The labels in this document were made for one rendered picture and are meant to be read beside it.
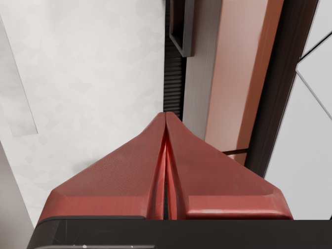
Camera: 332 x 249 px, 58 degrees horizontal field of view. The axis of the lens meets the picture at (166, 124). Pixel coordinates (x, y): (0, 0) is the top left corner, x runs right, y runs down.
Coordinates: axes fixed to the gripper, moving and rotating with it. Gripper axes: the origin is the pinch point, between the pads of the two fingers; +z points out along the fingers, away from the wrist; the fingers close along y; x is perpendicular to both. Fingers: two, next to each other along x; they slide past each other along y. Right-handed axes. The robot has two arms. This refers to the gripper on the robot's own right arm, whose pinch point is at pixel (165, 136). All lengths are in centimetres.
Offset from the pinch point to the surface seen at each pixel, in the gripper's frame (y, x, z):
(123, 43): 4.6, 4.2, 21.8
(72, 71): 10.3, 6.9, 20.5
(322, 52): -9.3, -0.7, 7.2
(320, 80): -9.9, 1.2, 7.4
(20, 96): 16.1, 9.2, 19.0
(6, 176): 66, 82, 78
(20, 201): 65, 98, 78
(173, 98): -1.4, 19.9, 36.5
